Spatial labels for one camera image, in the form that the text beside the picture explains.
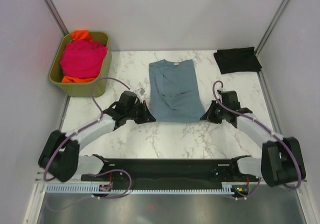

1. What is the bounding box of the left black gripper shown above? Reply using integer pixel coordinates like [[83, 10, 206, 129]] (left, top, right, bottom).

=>
[[125, 100, 155, 125]]

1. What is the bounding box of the blue-grey t-shirt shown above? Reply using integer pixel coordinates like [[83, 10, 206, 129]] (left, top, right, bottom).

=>
[[148, 59, 206, 123]]

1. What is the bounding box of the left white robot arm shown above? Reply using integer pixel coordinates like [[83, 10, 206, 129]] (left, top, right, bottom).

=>
[[38, 101, 156, 183]]

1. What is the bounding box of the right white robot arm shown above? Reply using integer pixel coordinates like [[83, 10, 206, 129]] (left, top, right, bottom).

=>
[[200, 99, 306, 189]]

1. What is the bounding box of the olive green plastic bin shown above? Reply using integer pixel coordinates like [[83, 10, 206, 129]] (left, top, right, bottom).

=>
[[48, 31, 112, 97]]

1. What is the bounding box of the folded black t-shirt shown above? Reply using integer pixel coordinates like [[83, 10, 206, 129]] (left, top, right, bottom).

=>
[[213, 46, 262, 75]]

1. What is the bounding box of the magenta t-shirt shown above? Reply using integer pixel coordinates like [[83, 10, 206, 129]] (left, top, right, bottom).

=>
[[60, 40, 108, 79]]

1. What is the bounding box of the orange t-shirt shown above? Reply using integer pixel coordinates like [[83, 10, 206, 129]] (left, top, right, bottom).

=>
[[62, 30, 95, 83]]

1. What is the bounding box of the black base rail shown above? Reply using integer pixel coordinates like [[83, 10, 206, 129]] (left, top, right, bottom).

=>
[[81, 158, 258, 191]]

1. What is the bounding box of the white slotted cable duct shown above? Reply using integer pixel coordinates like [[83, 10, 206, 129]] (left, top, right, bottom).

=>
[[45, 183, 250, 198]]

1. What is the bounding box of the aluminium extrusion rail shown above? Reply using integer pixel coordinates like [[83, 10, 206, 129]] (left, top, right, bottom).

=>
[[34, 167, 52, 183]]

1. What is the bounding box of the right aluminium frame post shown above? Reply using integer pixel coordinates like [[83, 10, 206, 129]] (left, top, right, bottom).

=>
[[254, 0, 291, 56]]

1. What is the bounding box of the aluminium frame post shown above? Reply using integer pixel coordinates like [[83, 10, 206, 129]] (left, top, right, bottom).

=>
[[43, 0, 69, 36], [254, 0, 291, 56]]

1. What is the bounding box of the left aluminium frame post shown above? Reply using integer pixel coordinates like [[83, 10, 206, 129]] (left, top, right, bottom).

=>
[[43, 0, 69, 36]]

